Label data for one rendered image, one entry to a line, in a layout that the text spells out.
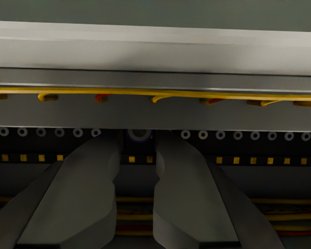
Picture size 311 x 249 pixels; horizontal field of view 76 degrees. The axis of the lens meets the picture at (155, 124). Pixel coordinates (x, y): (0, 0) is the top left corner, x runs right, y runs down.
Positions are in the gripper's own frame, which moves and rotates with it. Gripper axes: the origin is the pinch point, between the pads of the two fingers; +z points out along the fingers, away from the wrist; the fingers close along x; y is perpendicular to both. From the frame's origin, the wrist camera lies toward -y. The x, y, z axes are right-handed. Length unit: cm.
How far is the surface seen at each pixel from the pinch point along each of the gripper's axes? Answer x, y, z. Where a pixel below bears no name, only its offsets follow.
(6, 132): -15.2, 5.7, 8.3
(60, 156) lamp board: -9.3, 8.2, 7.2
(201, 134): 6.8, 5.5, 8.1
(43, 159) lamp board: -11.2, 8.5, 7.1
